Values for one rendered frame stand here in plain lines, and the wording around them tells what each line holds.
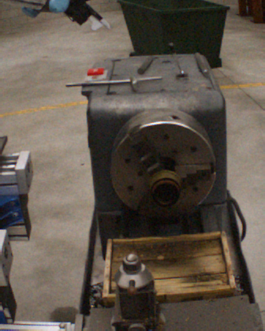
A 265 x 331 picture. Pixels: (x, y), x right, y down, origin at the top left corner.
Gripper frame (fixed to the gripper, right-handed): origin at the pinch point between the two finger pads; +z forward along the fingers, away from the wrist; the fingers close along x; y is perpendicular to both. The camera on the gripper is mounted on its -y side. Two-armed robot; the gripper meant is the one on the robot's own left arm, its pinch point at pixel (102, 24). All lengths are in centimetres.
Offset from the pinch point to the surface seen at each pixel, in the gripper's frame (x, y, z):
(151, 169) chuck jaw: 68, 30, 5
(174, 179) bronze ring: 74, 28, 8
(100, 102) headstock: 36.3, 24.4, -0.9
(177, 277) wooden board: 91, 47, 19
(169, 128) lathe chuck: 63, 18, 4
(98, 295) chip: 55, 76, 40
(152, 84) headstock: 34.2, 8.1, 11.6
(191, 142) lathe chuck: 67, 16, 11
